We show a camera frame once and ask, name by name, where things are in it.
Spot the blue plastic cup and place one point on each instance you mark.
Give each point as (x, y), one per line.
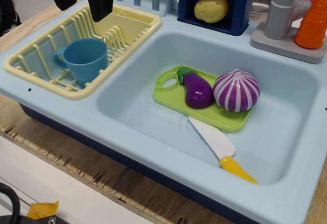
(84, 58)

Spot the cream yellow drying rack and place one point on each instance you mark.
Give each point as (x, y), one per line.
(123, 30)

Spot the light blue toy sink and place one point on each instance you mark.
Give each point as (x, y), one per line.
(148, 156)

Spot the black bag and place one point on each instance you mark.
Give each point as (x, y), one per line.
(9, 16)

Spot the yellow toy potato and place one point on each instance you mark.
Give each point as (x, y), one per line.
(211, 11)

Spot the purple toy eggplant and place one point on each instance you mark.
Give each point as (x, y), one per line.
(199, 93)

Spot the steel bowl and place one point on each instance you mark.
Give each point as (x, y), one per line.
(260, 7)

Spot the green plastic cutting board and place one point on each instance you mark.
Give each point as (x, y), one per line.
(169, 92)

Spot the purple striped toy onion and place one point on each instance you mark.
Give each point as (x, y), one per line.
(236, 91)

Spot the grey toy faucet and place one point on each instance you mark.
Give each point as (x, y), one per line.
(276, 34)

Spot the orange toy carrot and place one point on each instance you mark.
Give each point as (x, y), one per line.
(312, 30)

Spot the yellow tape piece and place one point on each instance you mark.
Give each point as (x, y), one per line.
(42, 210)

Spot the white toy knife yellow handle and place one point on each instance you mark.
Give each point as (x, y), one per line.
(222, 147)

